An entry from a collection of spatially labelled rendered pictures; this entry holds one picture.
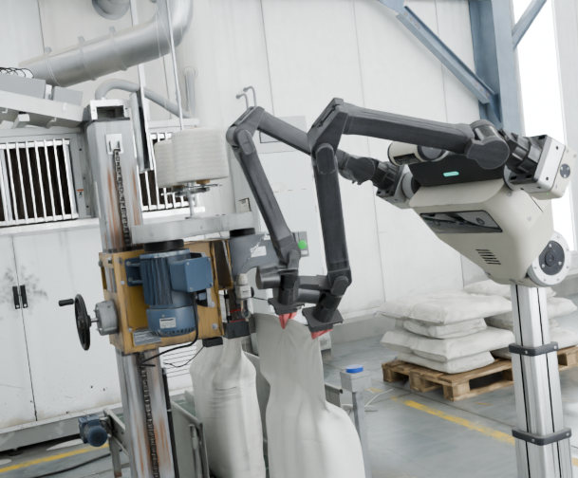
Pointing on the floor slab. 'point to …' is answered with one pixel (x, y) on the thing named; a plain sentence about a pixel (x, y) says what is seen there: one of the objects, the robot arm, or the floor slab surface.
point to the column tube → (127, 375)
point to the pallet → (570, 357)
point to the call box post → (362, 429)
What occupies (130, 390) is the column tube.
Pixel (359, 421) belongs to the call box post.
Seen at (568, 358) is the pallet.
